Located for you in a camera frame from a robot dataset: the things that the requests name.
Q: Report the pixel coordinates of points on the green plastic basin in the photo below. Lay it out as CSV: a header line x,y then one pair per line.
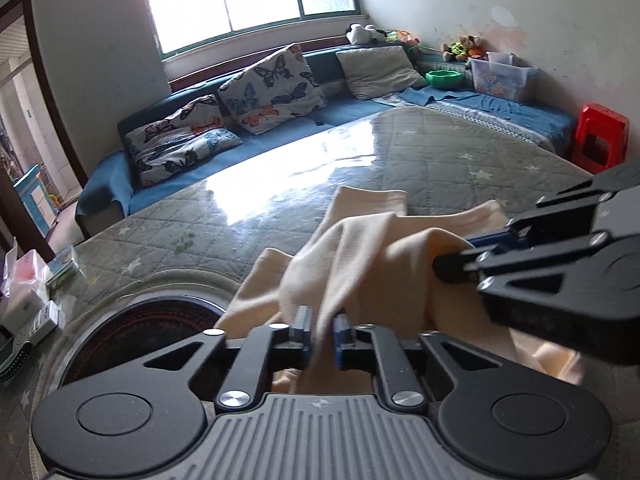
x,y
444,79

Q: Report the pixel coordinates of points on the clear plastic storage box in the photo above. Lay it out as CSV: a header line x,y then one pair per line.
x,y
503,76

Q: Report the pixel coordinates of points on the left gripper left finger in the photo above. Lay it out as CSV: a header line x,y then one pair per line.
x,y
142,417

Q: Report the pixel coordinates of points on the upright butterfly pillow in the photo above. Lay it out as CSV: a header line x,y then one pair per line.
x,y
278,88

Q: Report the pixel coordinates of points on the white pink tissue box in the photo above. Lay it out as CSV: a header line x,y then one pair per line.
x,y
23,288

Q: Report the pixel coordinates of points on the cream beige garment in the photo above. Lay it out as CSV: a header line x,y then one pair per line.
x,y
372,259

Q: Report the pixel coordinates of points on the flat butterfly pillow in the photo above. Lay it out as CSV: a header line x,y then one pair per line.
x,y
192,134

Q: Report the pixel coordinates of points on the panda plush toy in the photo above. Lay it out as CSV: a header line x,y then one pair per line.
x,y
359,35

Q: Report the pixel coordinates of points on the colourful plush toy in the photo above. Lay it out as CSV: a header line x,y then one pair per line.
x,y
404,37

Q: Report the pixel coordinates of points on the brown plush toys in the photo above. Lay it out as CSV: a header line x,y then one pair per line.
x,y
464,49

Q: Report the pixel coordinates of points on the blue corner sofa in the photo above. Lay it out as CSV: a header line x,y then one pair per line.
x,y
114,190

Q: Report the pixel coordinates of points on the blue cloth on sofa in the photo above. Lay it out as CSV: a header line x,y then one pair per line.
x,y
534,116

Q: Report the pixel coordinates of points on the round black induction cooktop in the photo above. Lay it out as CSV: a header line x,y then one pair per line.
x,y
141,328

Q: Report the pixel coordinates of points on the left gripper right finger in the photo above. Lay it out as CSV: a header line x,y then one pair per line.
x,y
493,414

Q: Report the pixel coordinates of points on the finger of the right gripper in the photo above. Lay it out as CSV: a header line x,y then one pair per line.
x,y
582,293
607,202

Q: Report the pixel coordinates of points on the green small book stack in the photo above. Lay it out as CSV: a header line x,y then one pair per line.
x,y
64,266

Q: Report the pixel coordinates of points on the blue children cabinet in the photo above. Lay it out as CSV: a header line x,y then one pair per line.
x,y
36,200

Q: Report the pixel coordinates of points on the grey plain cushion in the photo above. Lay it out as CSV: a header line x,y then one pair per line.
x,y
374,72

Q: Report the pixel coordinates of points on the red plastic stool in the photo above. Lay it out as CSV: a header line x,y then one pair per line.
x,y
601,139

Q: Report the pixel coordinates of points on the teal black brush tool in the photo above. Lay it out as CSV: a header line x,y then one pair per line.
x,y
15,350

